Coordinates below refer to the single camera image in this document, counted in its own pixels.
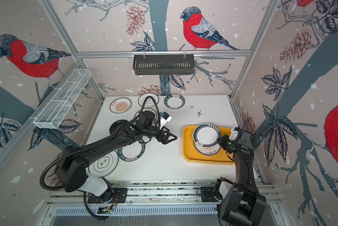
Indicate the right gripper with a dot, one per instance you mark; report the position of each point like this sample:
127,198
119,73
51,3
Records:
223,141

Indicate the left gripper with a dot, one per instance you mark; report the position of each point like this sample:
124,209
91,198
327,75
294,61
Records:
164,140

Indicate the orange sunburst plate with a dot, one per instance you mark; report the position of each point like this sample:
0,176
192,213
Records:
148,110
207,150
120,105

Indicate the yellow plastic bin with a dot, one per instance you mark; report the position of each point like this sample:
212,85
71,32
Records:
192,154

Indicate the green lettered rim plate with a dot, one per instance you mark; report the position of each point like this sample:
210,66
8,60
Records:
133,152

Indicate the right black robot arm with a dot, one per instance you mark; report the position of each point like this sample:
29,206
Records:
243,205

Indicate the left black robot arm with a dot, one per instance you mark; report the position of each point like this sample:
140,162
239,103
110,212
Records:
71,171

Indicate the dark green rim plate back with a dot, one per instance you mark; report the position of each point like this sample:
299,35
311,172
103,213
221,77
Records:
174,101

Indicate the white plate grey emblem back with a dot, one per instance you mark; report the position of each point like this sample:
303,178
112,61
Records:
148,100

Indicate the white plate grey emblem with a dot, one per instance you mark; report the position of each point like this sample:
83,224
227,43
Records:
148,100
105,165

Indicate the small black plate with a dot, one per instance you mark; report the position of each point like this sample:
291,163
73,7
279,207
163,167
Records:
116,125

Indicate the white plate grey emblem front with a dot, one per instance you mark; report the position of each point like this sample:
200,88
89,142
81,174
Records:
105,165

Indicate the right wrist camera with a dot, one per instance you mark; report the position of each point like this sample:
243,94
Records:
234,133

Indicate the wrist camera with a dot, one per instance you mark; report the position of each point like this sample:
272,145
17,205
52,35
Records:
164,118
234,133

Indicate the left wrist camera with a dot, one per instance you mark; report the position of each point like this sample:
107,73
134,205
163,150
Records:
164,118

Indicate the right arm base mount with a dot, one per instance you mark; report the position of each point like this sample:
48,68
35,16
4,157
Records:
210,194

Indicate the black wire wall basket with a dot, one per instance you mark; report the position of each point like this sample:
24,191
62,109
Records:
179,64

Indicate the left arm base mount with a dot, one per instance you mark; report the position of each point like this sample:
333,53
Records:
112,196

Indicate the white mesh wall shelf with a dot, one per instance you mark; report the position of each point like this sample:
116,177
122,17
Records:
64,97

